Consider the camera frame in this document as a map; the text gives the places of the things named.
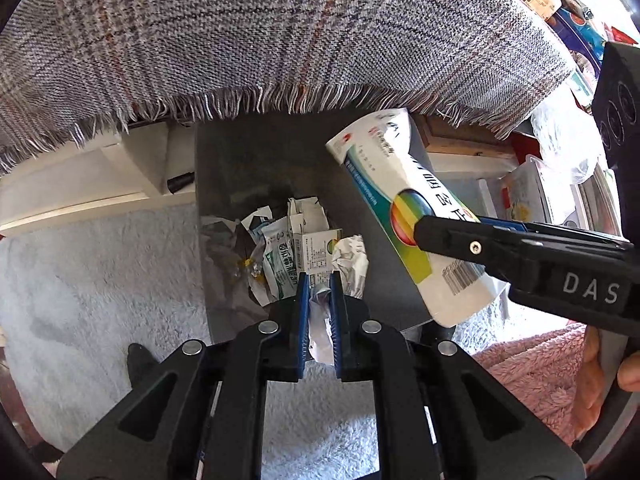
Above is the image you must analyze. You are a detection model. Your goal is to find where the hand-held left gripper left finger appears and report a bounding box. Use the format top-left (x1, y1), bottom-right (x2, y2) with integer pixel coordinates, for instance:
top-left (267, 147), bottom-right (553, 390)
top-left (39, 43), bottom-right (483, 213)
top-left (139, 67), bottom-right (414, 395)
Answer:
top-left (57, 272), bottom-right (312, 480)

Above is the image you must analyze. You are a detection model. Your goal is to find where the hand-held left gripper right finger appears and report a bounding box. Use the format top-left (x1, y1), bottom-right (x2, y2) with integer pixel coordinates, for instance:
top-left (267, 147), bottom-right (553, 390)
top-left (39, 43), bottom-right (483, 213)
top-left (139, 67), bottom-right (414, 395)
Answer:
top-left (330, 272), bottom-right (586, 480)

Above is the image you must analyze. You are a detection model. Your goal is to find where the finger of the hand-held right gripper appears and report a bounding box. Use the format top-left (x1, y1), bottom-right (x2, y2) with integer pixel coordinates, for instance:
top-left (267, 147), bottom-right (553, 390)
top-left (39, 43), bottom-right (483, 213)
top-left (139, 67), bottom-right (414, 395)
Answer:
top-left (413, 213), bottom-right (551, 287)
top-left (477, 216), bottom-right (629, 262)

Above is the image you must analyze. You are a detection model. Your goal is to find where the silver blister foil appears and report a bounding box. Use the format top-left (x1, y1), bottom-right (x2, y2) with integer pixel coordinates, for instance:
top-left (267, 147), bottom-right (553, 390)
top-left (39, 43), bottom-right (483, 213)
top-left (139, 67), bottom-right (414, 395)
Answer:
top-left (330, 234), bottom-right (370, 302)

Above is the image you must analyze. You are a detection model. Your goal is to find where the torn white medicine box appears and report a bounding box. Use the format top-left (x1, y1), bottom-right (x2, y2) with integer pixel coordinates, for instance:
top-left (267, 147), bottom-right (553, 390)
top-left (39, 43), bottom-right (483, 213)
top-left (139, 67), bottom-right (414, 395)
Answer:
top-left (241, 205), bottom-right (304, 307)

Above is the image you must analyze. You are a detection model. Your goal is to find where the small white medicine box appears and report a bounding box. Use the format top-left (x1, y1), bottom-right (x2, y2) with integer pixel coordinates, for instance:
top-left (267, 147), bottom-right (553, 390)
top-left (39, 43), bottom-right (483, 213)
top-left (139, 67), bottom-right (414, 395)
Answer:
top-left (292, 229), bottom-right (344, 277)

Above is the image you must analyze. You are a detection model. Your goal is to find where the yellow candy wrapper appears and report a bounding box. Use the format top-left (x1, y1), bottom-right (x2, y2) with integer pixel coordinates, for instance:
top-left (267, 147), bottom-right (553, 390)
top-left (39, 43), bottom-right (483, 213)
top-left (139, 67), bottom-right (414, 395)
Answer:
top-left (235, 257), bottom-right (264, 281)

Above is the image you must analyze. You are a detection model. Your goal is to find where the green white medicine box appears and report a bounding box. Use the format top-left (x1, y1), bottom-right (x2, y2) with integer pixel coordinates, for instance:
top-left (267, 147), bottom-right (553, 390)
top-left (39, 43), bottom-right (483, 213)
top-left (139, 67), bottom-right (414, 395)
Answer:
top-left (325, 107), bottom-right (510, 330)

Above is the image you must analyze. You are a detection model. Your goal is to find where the clear plastic bag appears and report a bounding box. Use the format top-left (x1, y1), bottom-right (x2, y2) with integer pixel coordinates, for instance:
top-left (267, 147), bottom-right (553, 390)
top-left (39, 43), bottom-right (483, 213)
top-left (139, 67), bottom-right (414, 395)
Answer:
top-left (200, 212), bottom-right (262, 292)

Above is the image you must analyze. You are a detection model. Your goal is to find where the dark grey trash bin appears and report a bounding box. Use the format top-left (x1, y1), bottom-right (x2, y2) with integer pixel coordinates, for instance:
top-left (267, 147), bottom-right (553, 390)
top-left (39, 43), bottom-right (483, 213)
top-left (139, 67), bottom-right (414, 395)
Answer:
top-left (194, 108), bottom-right (456, 346)

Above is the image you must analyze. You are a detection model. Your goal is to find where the person's right hand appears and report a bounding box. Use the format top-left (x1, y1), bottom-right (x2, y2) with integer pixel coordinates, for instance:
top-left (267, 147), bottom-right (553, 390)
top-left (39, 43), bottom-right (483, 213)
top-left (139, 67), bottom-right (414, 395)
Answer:
top-left (574, 329), bottom-right (640, 438)

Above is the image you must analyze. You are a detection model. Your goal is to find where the clear plastic storage box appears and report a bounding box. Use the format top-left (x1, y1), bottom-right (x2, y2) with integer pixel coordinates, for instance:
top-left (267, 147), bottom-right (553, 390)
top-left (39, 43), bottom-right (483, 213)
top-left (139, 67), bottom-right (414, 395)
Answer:
top-left (497, 155), bottom-right (609, 234)

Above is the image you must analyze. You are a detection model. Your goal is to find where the person's pink fleece clothing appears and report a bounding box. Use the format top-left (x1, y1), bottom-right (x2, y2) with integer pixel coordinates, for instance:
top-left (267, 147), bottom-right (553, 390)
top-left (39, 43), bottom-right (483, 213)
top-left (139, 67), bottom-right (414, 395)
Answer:
top-left (472, 322), bottom-right (589, 447)

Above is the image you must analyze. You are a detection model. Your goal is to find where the wooden board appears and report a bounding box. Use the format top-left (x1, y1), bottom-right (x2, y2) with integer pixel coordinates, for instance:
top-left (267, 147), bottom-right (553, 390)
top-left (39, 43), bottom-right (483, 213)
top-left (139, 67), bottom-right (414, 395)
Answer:
top-left (417, 114), bottom-right (519, 161)

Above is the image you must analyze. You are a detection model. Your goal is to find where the translucent plastic bag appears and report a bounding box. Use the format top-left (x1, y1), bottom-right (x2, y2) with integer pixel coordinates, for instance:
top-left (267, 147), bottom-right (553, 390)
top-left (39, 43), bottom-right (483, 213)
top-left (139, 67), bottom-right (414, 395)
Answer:
top-left (530, 92), bottom-right (601, 184)

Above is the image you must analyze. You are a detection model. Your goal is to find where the black short tube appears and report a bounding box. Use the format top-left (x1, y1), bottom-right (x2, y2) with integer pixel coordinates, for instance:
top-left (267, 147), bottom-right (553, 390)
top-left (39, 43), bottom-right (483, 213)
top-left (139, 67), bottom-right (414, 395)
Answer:
top-left (167, 172), bottom-right (196, 195)

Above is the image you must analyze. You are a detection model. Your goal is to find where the blue round tin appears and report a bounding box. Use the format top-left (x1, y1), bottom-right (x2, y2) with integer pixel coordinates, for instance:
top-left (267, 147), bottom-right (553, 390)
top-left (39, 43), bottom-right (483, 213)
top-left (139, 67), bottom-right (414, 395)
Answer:
top-left (550, 7), bottom-right (609, 64)

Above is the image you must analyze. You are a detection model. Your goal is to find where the grey fluffy rug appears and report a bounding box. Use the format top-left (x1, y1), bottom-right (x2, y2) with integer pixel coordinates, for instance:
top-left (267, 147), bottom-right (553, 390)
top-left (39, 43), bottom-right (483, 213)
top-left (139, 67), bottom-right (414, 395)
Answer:
top-left (0, 200), bottom-right (576, 480)

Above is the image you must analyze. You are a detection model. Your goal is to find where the plaid fringed tablecloth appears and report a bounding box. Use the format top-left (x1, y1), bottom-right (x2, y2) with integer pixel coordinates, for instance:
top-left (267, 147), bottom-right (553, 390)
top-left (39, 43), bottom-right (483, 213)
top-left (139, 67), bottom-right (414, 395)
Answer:
top-left (0, 0), bottom-right (574, 177)

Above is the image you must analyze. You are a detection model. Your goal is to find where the white table frame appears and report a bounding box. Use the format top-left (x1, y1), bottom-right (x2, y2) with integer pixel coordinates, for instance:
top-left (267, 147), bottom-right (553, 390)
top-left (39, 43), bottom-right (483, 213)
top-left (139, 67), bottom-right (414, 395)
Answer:
top-left (0, 122), bottom-right (197, 234)

